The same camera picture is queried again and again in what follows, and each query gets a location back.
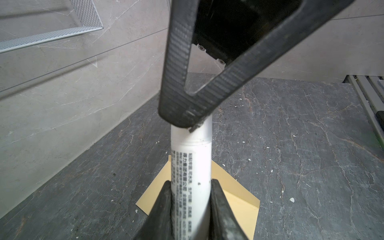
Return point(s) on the yellow kraft envelope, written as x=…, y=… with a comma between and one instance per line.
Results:
x=244, y=205

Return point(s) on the white glue stick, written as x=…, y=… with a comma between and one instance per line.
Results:
x=191, y=166

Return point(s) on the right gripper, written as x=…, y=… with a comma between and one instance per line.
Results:
x=247, y=36

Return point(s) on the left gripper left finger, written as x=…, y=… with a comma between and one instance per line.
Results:
x=158, y=225

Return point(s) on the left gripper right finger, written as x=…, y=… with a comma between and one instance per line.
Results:
x=223, y=224

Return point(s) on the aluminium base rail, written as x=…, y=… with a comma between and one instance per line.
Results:
x=370, y=91

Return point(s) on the white wire mesh basket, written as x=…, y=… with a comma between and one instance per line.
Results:
x=29, y=23

